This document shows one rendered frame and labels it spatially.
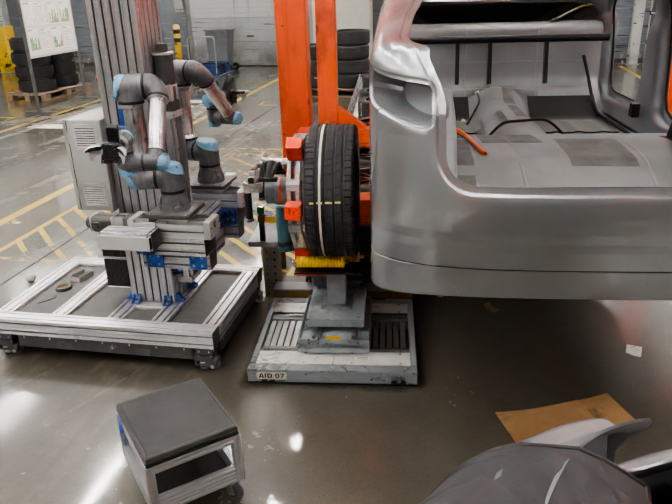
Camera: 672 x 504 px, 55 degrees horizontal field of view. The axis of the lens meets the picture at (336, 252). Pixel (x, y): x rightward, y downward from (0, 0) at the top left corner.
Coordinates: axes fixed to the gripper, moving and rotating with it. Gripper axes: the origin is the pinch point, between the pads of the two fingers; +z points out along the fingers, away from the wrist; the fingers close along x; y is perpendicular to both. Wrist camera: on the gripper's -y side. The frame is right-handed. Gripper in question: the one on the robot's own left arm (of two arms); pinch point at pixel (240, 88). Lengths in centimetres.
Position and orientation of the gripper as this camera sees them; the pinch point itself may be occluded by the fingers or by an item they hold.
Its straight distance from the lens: 417.7
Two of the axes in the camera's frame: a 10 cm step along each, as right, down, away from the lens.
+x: 9.0, 2.6, -3.5
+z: 4.2, -3.5, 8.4
